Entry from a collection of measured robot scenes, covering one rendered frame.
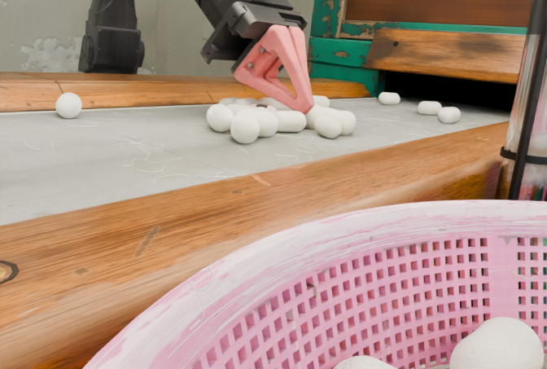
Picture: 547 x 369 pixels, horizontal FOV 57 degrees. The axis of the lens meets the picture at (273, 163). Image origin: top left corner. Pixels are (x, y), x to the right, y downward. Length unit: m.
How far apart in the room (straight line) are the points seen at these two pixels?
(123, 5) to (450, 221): 0.70
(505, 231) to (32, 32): 2.43
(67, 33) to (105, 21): 1.80
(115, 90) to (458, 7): 0.58
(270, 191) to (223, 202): 0.02
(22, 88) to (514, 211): 0.41
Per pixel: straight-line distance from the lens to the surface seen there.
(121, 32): 0.81
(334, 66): 0.98
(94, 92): 0.52
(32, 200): 0.24
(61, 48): 2.59
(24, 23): 2.52
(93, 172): 0.28
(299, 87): 0.47
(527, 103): 0.27
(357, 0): 0.98
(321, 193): 0.17
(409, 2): 0.94
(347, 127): 0.46
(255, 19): 0.45
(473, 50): 0.83
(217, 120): 0.41
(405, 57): 0.85
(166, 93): 0.57
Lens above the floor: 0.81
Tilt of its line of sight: 13 degrees down
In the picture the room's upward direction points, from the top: 5 degrees clockwise
